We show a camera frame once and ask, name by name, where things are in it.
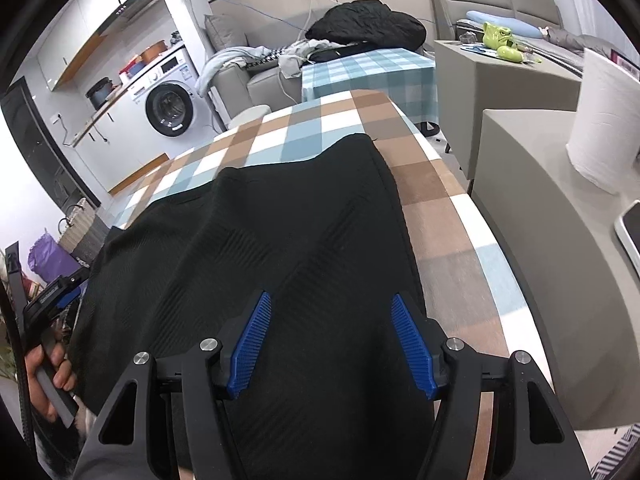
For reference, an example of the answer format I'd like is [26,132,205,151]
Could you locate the grey cushion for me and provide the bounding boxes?
[204,14,248,53]

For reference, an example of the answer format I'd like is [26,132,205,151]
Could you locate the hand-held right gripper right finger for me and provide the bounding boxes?
[390,292,591,480]

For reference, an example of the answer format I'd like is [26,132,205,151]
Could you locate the brown blue checked tablecloth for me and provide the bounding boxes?
[112,89,556,480]

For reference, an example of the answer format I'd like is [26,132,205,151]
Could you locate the pale clothes heap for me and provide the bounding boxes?
[197,42,331,96]

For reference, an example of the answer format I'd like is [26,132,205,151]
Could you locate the grey sofa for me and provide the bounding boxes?
[205,10,311,121]

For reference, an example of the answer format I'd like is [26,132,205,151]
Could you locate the dark door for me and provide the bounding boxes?
[0,77,101,211]

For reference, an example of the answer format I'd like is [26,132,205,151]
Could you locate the black t-shirt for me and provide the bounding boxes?
[67,134,436,480]

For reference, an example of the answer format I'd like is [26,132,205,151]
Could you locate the striped rug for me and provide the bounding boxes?
[590,422,640,480]

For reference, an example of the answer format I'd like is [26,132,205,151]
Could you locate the white framed tablet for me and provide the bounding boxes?
[612,200,640,281]

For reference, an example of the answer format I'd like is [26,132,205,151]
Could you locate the blue cable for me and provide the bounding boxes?
[185,0,311,31]

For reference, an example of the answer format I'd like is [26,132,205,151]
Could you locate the white paper towel roll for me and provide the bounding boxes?
[566,47,640,196]

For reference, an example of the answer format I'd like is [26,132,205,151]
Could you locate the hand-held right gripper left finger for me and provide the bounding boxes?
[92,290,273,480]

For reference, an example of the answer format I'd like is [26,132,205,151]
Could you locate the green toy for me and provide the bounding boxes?
[481,22,536,63]

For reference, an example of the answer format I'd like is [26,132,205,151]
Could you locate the light blue pillow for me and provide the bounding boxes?
[466,9,543,40]

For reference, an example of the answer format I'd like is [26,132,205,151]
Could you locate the black range hood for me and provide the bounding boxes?
[102,0,166,36]

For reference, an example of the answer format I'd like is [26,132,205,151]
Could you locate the white washing machine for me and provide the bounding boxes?
[127,45,213,138]

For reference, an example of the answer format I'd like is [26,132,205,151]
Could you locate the purple bag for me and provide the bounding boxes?
[27,230,81,291]

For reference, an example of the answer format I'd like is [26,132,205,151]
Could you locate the woven laundry basket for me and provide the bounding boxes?
[57,200,108,266]

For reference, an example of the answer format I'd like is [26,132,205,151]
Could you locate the black pot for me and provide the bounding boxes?
[85,77,113,111]

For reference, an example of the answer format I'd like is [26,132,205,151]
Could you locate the white wall cabinets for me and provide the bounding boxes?
[37,0,176,92]

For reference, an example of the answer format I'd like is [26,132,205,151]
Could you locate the grey side table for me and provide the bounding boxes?
[470,107,640,431]
[432,39,581,181]

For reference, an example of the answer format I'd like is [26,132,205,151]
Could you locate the teal checked cloth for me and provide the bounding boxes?
[301,47,438,131]

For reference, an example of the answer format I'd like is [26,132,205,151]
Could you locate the white round stool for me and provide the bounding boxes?
[227,105,273,132]

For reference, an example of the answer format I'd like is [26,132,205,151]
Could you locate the person's left hand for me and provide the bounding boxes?
[25,347,78,422]

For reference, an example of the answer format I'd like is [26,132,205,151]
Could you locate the white counter cabinet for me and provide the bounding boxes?
[70,75,166,196]

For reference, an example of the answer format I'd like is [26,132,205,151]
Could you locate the black quilted jacket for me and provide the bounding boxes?
[305,0,427,53]

